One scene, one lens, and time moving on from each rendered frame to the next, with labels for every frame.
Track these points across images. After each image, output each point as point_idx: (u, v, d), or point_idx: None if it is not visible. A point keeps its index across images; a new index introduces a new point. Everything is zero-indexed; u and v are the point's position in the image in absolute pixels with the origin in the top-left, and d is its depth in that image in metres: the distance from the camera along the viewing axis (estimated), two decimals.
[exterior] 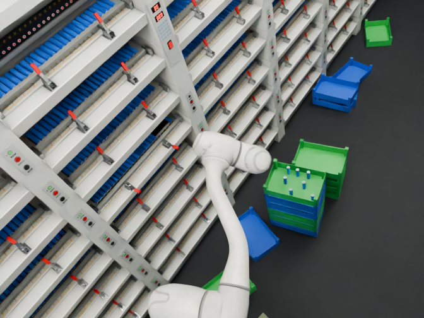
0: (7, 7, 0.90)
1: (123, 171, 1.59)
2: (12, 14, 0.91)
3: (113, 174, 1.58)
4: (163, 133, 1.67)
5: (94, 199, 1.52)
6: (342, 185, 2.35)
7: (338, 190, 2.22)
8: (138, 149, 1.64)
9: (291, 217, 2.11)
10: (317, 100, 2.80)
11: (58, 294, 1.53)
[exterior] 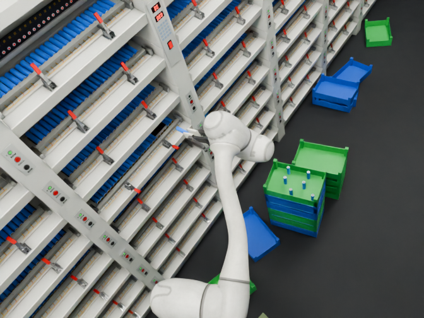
0: (7, 7, 0.90)
1: (123, 171, 1.59)
2: (12, 14, 0.91)
3: (113, 174, 1.58)
4: (163, 133, 1.67)
5: (94, 199, 1.52)
6: (342, 185, 2.35)
7: (338, 190, 2.22)
8: (138, 149, 1.64)
9: (291, 217, 2.11)
10: (317, 100, 2.80)
11: (58, 294, 1.53)
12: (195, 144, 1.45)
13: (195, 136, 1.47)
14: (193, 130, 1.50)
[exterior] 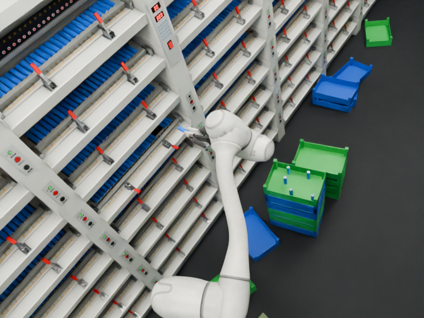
0: (7, 7, 0.90)
1: (123, 171, 1.59)
2: (12, 14, 0.91)
3: (113, 174, 1.58)
4: (163, 133, 1.67)
5: (94, 199, 1.52)
6: (342, 185, 2.35)
7: (338, 190, 2.22)
8: (138, 149, 1.64)
9: (291, 217, 2.11)
10: (317, 100, 2.80)
11: (58, 294, 1.53)
12: (196, 143, 1.46)
13: (195, 135, 1.48)
14: (194, 129, 1.51)
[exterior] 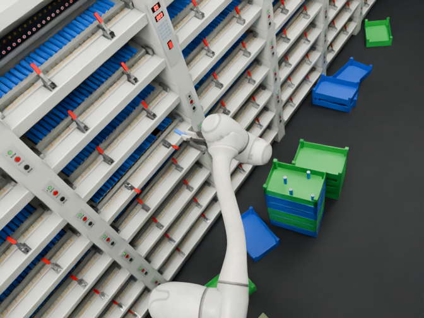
0: (7, 7, 0.90)
1: (123, 171, 1.59)
2: (12, 14, 0.91)
3: (113, 174, 1.58)
4: (163, 133, 1.67)
5: (94, 199, 1.52)
6: (342, 185, 2.35)
7: (338, 190, 2.22)
8: (138, 149, 1.64)
9: (291, 217, 2.11)
10: (317, 100, 2.80)
11: (58, 294, 1.53)
12: (194, 147, 1.45)
13: (193, 139, 1.47)
14: (191, 132, 1.50)
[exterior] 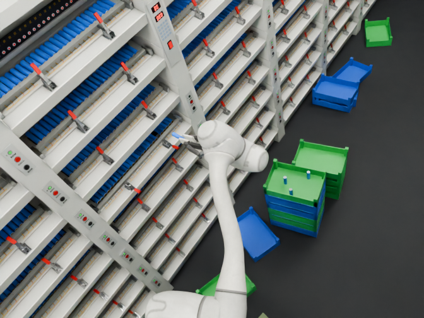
0: (7, 7, 0.90)
1: (123, 171, 1.59)
2: (12, 14, 0.91)
3: (113, 174, 1.58)
4: (163, 133, 1.67)
5: (94, 199, 1.52)
6: (342, 185, 2.35)
7: (338, 190, 2.22)
8: (138, 149, 1.64)
9: (291, 217, 2.11)
10: (317, 100, 2.80)
11: (58, 294, 1.53)
12: None
13: (198, 141, 1.49)
14: None
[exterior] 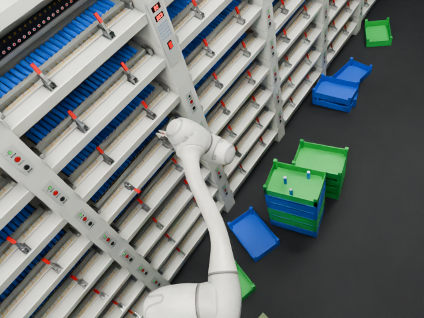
0: (7, 7, 0.90)
1: (122, 170, 1.59)
2: (12, 14, 0.91)
3: None
4: None
5: (93, 197, 1.52)
6: (342, 185, 2.35)
7: (338, 190, 2.22)
8: None
9: (291, 217, 2.11)
10: (317, 100, 2.80)
11: (58, 294, 1.53)
12: None
13: None
14: None
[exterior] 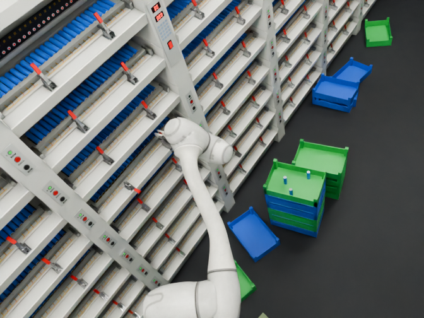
0: (7, 7, 0.90)
1: (121, 170, 1.59)
2: (12, 14, 0.91)
3: None
4: None
5: (92, 197, 1.52)
6: (342, 185, 2.35)
7: (338, 190, 2.22)
8: None
9: (291, 217, 2.11)
10: (317, 100, 2.80)
11: (58, 294, 1.53)
12: None
13: None
14: None
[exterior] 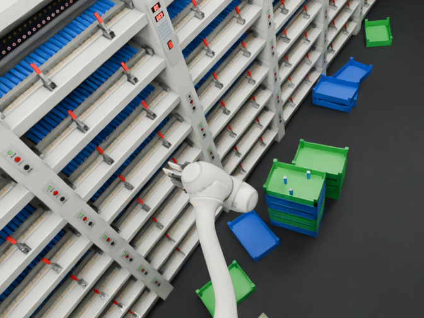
0: (7, 7, 0.90)
1: (121, 170, 1.59)
2: (12, 14, 0.91)
3: None
4: (160, 131, 1.68)
5: (91, 197, 1.53)
6: (342, 185, 2.35)
7: (338, 190, 2.22)
8: None
9: (291, 217, 2.11)
10: (317, 100, 2.80)
11: (58, 294, 1.53)
12: None
13: None
14: None
